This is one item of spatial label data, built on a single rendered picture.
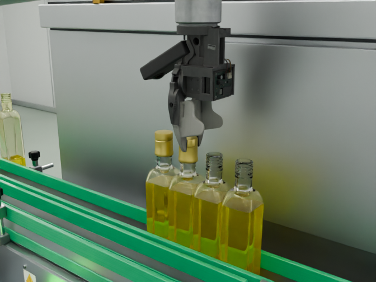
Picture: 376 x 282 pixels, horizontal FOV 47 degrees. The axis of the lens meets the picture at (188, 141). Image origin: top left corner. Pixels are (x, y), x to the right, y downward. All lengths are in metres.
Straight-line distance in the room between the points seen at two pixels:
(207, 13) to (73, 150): 0.71
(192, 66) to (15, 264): 0.61
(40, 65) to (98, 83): 5.47
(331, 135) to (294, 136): 0.07
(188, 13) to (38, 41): 5.90
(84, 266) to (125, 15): 0.54
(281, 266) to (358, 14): 0.43
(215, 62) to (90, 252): 0.41
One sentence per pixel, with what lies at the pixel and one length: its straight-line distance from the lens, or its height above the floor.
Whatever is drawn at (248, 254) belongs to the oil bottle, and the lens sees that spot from 0.76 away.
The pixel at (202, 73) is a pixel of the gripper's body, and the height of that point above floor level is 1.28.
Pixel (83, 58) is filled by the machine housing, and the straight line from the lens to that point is 1.17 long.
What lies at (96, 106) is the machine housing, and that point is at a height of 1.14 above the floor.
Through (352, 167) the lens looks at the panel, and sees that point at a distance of 0.78.
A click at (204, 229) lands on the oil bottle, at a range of 0.78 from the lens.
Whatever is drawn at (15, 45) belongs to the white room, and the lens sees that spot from 7.03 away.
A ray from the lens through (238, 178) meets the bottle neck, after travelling 0.72.
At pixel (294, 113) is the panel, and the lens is 0.80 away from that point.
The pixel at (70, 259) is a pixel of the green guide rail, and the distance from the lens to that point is 0.91.
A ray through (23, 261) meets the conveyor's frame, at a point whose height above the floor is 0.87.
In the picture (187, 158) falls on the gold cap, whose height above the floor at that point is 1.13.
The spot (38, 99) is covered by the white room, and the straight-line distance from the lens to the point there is 6.77.
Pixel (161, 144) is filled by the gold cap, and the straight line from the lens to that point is 0.80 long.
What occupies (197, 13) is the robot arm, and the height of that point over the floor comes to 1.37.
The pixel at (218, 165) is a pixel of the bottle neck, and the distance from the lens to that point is 0.74.
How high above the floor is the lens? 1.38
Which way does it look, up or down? 17 degrees down
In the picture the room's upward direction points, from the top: straight up
